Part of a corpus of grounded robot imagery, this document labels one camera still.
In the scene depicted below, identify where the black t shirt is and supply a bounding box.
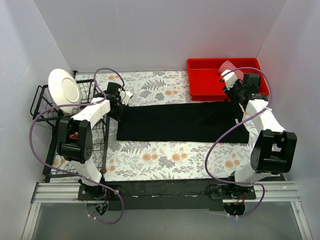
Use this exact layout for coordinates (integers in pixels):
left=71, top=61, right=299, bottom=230
left=116, top=101, right=244, bottom=143

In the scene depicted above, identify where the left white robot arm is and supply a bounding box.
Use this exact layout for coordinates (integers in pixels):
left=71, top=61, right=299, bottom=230
left=57, top=82, right=133, bottom=200

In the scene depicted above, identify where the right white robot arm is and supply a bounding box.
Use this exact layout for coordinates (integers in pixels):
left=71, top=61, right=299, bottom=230
left=220, top=70, right=297, bottom=199

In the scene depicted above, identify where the rolled pink t shirt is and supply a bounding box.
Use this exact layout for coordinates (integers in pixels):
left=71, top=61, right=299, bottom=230
left=218, top=60, right=244, bottom=79

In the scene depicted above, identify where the red plastic bin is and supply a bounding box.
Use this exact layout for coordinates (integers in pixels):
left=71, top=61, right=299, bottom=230
left=186, top=57, right=260, bottom=102

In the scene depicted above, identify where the white ceramic plate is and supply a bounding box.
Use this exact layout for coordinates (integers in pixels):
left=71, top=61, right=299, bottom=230
left=48, top=68, right=81, bottom=106

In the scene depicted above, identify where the floral table mat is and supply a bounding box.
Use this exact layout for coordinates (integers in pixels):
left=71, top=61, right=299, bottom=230
left=51, top=70, right=280, bottom=181

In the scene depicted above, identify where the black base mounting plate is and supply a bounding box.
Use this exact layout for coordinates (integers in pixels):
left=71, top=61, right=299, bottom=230
left=77, top=178, right=256, bottom=211

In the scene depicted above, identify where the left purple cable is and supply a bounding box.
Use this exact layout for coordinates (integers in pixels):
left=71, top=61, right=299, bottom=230
left=29, top=67, right=126, bottom=225

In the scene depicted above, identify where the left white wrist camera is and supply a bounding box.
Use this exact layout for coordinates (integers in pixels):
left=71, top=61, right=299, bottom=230
left=120, top=90, right=133, bottom=105

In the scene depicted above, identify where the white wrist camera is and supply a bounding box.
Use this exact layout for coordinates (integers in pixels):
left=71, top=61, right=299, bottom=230
left=120, top=90, right=133, bottom=105
left=220, top=69, right=238, bottom=90

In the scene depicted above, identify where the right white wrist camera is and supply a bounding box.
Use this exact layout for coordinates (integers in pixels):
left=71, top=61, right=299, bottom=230
left=220, top=69, right=238, bottom=90

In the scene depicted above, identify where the black wire dish rack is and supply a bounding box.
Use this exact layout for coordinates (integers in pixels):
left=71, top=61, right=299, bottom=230
left=30, top=79, right=110, bottom=183

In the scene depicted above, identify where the aluminium frame rail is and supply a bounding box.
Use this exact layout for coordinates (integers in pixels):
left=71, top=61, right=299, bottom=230
left=31, top=182, right=88, bottom=204

